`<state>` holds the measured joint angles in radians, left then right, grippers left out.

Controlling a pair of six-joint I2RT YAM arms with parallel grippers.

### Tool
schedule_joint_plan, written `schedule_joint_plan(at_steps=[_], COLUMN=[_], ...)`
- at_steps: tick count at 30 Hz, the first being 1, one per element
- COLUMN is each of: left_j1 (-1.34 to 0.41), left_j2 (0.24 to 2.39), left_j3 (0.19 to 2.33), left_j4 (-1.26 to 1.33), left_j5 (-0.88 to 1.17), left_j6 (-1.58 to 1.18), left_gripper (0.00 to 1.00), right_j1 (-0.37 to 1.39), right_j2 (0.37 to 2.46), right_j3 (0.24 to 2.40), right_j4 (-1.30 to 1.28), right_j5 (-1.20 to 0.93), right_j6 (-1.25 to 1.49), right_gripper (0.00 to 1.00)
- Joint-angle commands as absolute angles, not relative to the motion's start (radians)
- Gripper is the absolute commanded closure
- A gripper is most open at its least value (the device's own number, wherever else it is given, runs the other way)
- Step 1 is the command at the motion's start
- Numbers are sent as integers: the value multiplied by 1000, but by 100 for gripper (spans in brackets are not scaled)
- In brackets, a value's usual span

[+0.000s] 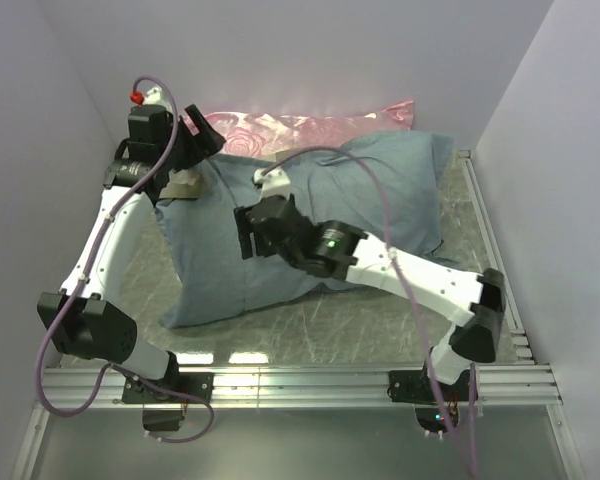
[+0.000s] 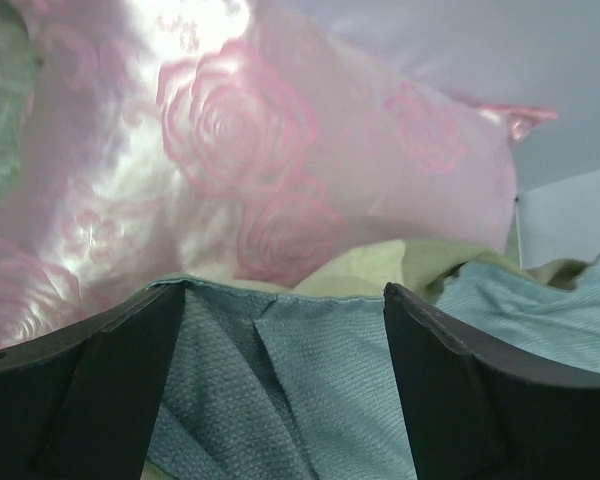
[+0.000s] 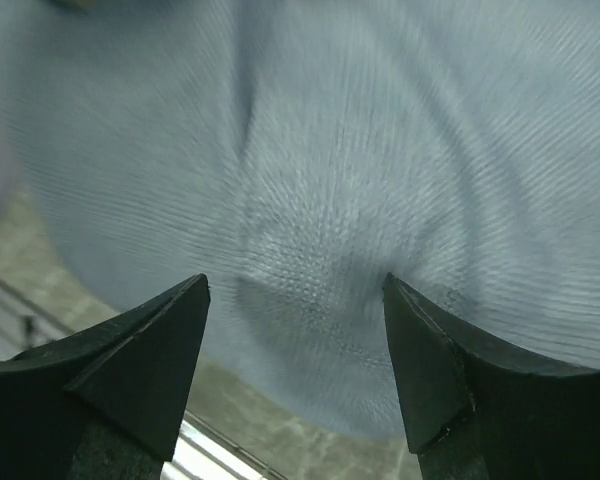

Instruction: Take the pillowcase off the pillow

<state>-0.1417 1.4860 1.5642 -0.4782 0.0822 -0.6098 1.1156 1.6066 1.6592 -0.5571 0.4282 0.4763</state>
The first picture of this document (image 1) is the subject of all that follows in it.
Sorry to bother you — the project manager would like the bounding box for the black left controller box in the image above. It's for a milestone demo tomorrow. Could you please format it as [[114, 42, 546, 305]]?
[[141, 408, 185, 433]]

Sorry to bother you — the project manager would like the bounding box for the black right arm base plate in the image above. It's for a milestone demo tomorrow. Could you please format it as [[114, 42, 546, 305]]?
[[387, 370, 470, 405]]

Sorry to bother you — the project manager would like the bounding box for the black controller box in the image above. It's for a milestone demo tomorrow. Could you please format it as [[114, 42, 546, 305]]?
[[414, 406, 460, 437], [141, 408, 185, 433]]

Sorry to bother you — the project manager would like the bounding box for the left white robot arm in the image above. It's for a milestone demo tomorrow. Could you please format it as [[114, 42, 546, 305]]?
[[37, 101, 225, 402]]

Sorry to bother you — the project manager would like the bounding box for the black right controller box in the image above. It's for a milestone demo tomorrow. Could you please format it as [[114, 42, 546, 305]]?
[[414, 406, 460, 437]]

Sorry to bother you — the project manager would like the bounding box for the white pillow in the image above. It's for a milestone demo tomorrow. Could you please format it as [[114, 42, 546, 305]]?
[[159, 169, 208, 200]]

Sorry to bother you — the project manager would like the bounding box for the blue-grey pillowcase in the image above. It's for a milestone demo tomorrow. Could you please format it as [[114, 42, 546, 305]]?
[[153, 130, 455, 330]]

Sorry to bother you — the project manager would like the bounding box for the aluminium front frame rail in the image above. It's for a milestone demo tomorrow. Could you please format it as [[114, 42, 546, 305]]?
[[43, 364, 562, 409]]

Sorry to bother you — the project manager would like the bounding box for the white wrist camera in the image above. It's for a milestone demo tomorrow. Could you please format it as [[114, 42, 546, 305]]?
[[130, 86, 173, 113], [252, 168, 292, 201]]

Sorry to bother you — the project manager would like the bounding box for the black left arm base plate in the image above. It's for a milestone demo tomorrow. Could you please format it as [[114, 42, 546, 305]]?
[[121, 372, 214, 405]]

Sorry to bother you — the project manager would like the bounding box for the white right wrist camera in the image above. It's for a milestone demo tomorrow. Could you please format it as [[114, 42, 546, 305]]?
[[252, 168, 292, 201]]

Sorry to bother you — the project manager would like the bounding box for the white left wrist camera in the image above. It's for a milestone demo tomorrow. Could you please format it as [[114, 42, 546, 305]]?
[[130, 86, 173, 113]]

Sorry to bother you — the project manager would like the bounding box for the pink rose satin pillow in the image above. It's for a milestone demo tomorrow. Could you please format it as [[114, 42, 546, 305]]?
[[206, 100, 415, 160]]

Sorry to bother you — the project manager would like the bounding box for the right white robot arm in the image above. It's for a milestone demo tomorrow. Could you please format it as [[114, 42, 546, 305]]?
[[234, 196, 506, 400]]

